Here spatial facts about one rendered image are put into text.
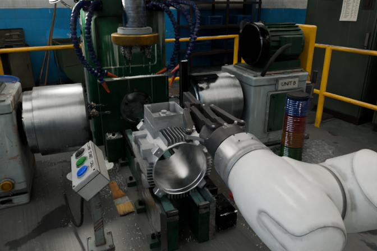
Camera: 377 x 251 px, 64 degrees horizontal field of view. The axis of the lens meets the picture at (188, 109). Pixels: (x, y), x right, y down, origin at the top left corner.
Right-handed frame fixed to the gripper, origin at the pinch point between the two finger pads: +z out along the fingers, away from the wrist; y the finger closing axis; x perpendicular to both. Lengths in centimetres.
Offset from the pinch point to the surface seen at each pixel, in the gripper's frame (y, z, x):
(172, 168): -1.8, 16.1, 30.7
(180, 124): -3.0, 13.5, 13.2
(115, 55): 5, 75, 11
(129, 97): 3, 60, 24
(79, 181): 26.0, 1.4, 17.2
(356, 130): -286, 157, 146
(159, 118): 3.5, 13.8, 10.6
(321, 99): -218, 159, 97
